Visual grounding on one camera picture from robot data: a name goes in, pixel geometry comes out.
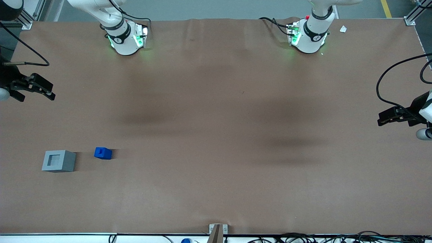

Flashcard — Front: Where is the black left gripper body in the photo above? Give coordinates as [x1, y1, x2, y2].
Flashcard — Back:
[403, 91, 431, 127]

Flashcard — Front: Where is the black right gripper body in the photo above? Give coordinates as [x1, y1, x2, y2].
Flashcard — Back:
[0, 63, 34, 93]

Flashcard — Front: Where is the blue plastic block part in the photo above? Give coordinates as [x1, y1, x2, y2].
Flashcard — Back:
[94, 147, 113, 160]

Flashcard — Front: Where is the gray square base block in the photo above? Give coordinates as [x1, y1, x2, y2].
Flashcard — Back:
[42, 150, 77, 173]

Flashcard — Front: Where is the brown table cover sheet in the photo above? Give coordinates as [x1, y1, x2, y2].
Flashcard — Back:
[0, 17, 432, 236]

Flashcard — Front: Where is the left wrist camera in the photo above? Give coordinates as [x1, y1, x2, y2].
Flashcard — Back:
[415, 128, 432, 141]

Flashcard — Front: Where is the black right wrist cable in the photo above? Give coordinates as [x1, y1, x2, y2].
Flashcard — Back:
[0, 21, 50, 67]

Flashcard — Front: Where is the long black left wrist cable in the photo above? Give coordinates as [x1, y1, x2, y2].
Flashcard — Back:
[376, 53, 432, 117]

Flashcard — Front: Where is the short black cable loop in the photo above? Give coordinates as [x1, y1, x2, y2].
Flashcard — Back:
[420, 59, 432, 85]

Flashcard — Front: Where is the aluminium frame post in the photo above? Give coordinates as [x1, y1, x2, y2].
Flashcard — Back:
[404, 0, 432, 26]
[15, 0, 46, 30]

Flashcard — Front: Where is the black cable tangle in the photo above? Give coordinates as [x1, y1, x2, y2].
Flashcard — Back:
[248, 231, 432, 243]

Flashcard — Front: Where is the black left base cable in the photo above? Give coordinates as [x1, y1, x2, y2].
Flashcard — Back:
[259, 17, 291, 35]

